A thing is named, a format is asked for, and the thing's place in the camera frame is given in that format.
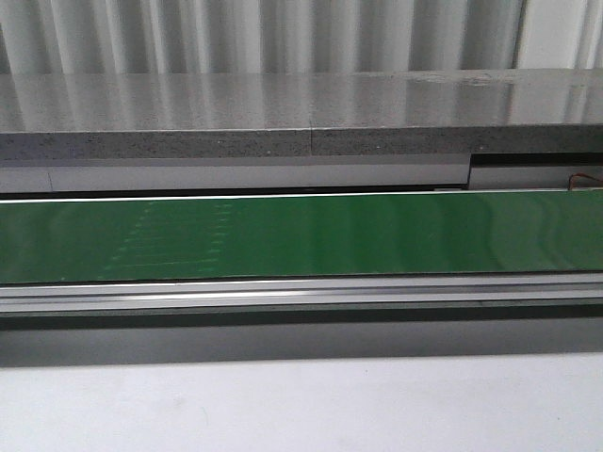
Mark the white pleated curtain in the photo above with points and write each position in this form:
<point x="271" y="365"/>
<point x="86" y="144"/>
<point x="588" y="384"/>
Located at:
<point x="297" y="36"/>

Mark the grey granite slab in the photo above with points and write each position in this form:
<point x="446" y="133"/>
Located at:
<point x="268" y="115"/>

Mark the green conveyor belt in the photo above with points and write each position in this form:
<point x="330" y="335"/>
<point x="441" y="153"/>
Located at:
<point x="300" y="236"/>

